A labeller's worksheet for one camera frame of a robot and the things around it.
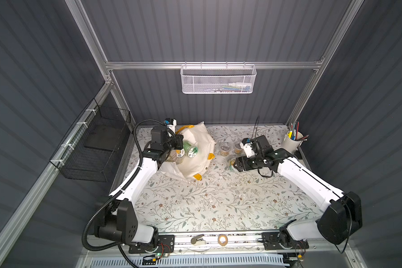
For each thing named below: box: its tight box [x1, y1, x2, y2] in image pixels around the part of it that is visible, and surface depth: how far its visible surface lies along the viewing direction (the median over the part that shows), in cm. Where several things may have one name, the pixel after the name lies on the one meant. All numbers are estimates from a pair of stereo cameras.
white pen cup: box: [281, 121, 310, 154], surface depth 104 cm
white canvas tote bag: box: [159, 121, 217, 181], surface depth 96 cm
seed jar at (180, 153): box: [175, 147, 185, 159], surface depth 96 cm
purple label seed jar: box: [219, 142, 231, 157], surface depth 104 cm
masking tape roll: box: [217, 233, 229, 247], surface depth 77 cm
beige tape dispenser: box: [190, 233, 206, 247], surface depth 75 cm
